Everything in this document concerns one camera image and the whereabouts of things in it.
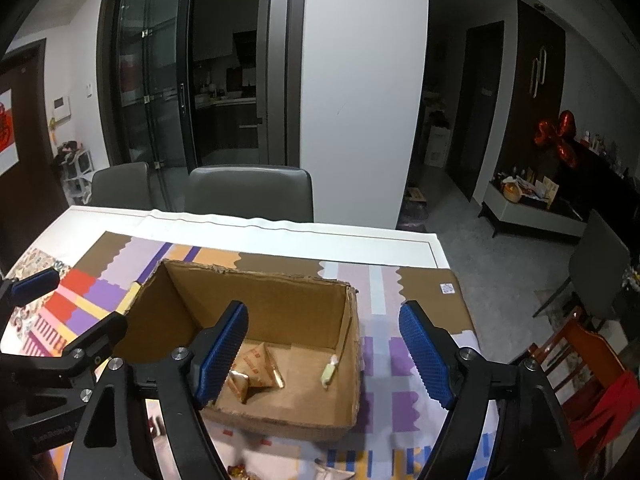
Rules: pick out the red cloth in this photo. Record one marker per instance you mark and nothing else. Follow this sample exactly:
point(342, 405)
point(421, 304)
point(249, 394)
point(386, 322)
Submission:
point(610, 410)

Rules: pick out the wooden chair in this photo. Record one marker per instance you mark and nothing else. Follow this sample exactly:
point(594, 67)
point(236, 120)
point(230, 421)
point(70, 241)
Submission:
point(585, 350)

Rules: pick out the red door poster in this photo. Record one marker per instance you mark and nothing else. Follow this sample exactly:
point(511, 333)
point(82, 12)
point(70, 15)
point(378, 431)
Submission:
point(7, 130)

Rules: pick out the cardboard box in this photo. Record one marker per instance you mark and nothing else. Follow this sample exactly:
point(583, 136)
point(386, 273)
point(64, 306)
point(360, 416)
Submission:
point(300, 320)

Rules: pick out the white low cabinet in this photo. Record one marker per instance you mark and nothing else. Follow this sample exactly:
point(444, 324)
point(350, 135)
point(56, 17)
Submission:
point(530, 217)

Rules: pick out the dark wooden door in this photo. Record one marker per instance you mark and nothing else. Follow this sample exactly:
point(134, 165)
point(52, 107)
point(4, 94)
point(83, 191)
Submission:
point(30, 200)

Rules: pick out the orange triangular snack packet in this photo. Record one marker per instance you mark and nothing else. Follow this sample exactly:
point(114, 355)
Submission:
point(262, 365)
point(239, 385)

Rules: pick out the glass sliding door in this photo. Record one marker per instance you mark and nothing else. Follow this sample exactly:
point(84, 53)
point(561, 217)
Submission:
point(150, 60)

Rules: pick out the dark hallway door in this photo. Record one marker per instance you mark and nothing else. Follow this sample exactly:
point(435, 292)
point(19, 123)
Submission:
point(475, 110)

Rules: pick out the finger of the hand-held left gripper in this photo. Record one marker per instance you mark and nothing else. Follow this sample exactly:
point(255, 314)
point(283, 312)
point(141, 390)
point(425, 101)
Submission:
point(35, 284)
point(97, 337)

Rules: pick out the white cardboard carton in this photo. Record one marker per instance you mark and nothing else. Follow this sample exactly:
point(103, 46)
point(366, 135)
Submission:
point(438, 146)

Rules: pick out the cream green candy stick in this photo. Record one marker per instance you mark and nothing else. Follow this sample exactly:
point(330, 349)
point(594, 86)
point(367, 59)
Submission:
point(329, 372)

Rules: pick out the dark wardrobe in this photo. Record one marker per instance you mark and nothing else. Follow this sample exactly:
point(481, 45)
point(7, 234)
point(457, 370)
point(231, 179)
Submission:
point(537, 60)

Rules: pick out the patterned tablecloth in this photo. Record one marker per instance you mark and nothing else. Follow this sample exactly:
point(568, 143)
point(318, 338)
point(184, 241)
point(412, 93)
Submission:
point(390, 360)

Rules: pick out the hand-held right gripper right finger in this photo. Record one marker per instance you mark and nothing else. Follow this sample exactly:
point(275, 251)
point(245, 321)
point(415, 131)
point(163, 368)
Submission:
point(425, 360)

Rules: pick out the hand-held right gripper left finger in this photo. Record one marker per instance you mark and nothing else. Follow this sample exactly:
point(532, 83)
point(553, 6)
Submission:
point(222, 355)

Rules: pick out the gold red candy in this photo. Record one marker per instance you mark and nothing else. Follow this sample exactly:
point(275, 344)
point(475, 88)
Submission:
point(239, 472)

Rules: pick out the white storage rack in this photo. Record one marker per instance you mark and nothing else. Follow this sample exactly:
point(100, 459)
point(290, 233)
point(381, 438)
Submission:
point(75, 175)

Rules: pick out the white intercom panel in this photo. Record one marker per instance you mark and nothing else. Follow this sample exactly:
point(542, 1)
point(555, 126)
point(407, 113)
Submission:
point(61, 108)

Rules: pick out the grey framed door panel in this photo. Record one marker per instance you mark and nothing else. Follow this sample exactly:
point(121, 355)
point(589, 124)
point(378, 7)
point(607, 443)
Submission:
point(280, 60)

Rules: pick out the grey dining chair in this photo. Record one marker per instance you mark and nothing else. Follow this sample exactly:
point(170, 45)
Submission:
point(600, 270)
point(120, 185)
point(250, 192)

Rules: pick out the red foil balloon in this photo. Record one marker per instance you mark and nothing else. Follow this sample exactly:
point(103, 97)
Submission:
point(557, 137)

